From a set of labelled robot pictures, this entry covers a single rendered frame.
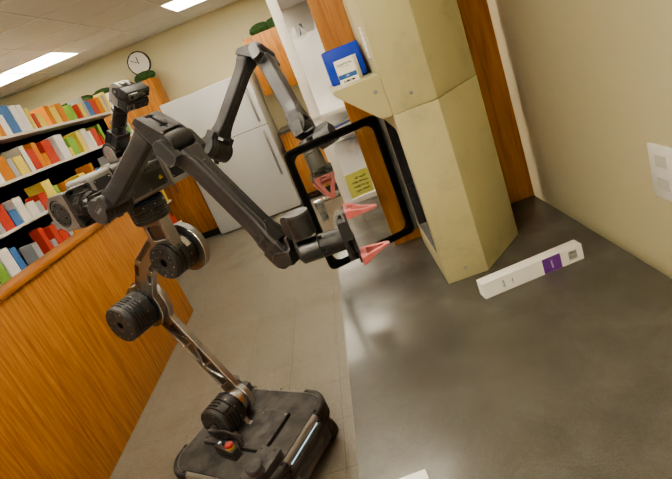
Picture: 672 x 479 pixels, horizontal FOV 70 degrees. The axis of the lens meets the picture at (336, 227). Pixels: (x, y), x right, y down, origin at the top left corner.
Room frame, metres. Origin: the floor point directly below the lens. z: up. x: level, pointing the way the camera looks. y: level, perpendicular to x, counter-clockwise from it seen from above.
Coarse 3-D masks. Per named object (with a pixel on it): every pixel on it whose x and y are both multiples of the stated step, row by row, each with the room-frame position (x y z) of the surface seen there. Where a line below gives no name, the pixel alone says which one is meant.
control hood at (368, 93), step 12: (348, 84) 1.19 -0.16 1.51; (360, 84) 1.13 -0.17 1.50; (372, 84) 1.13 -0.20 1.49; (336, 96) 1.14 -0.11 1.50; (348, 96) 1.13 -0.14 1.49; (360, 96) 1.13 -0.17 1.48; (372, 96) 1.13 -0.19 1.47; (384, 96) 1.12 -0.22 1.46; (360, 108) 1.13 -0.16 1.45; (372, 108) 1.13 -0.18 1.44; (384, 108) 1.13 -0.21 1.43
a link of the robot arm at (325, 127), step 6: (294, 120) 1.55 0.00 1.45; (294, 126) 1.54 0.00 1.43; (300, 126) 1.53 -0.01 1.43; (318, 126) 1.51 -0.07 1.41; (324, 126) 1.49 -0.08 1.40; (330, 126) 1.49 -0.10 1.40; (294, 132) 1.53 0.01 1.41; (300, 132) 1.52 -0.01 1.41; (306, 132) 1.52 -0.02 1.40; (312, 132) 1.53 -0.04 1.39; (318, 132) 1.49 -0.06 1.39; (324, 132) 1.47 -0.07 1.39; (300, 138) 1.54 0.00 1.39
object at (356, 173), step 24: (336, 144) 1.41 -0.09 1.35; (360, 144) 1.42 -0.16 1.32; (312, 168) 1.39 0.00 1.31; (336, 168) 1.40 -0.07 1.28; (360, 168) 1.41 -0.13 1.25; (384, 168) 1.43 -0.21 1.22; (312, 192) 1.39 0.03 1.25; (336, 192) 1.40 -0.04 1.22; (360, 192) 1.41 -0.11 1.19; (384, 192) 1.42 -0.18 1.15; (360, 216) 1.41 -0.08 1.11; (384, 216) 1.42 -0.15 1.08; (360, 240) 1.40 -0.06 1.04
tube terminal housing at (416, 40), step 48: (384, 0) 1.12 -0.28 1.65; (432, 0) 1.17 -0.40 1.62; (384, 48) 1.12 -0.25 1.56; (432, 48) 1.14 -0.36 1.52; (432, 96) 1.12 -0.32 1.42; (480, 96) 1.24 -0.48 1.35; (432, 144) 1.12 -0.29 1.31; (480, 144) 1.20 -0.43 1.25; (432, 192) 1.12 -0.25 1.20; (480, 192) 1.16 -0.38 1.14; (480, 240) 1.12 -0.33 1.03
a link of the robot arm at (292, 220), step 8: (304, 208) 1.06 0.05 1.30; (288, 216) 1.05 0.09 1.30; (296, 216) 1.03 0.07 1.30; (304, 216) 1.04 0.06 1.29; (288, 224) 1.05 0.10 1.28; (296, 224) 1.03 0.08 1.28; (304, 224) 1.03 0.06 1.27; (312, 224) 1.05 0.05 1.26; (288, 232) 1.06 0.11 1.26; (296, 232) 1.04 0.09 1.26; (304, 232) 1.03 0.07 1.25; (312, 232) 1.04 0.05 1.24; (288, 240) 1.06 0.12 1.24; (288, 248) 1.06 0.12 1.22; (272, 256) 1.08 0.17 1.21; (280, 256) 1.06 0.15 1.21; (288, 256) 1.05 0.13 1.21; (296, 256) 1.07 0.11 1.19; (280, 264) 1.07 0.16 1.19; (288, 264) 1.06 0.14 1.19
